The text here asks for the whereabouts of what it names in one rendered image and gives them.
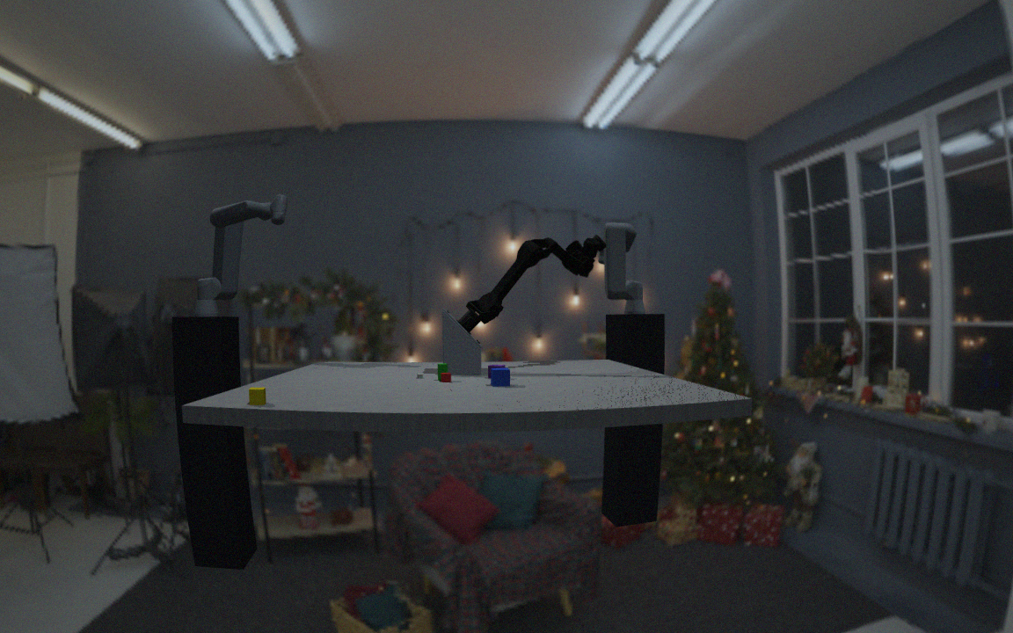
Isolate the blue block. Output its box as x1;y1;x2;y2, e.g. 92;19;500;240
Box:
491;368;510;387

